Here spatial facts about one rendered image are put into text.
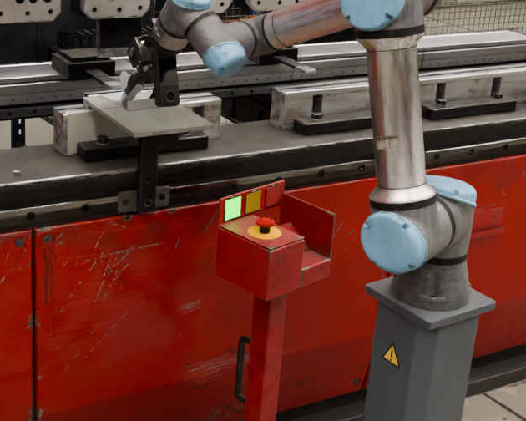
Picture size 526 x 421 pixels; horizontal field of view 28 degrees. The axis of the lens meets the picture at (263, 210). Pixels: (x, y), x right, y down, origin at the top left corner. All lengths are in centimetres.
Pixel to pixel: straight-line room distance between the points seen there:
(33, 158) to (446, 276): 92
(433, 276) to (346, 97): 82
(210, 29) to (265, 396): 87
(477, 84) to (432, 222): 116
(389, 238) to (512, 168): 119
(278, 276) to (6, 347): 60
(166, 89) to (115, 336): 61
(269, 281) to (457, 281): 41
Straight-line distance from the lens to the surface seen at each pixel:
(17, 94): 252
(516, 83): 304
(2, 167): 225
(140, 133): 209
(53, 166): 226
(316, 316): 270
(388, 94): 176
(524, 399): 330
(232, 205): 223
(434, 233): 183
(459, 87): 289
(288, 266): 219
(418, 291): 196
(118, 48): 233
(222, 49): 197
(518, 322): 328
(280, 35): 204
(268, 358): 235
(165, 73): 212
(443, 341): 199
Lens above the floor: 165
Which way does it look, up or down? 22 degrees down
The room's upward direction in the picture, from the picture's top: 4 degrees clockwise
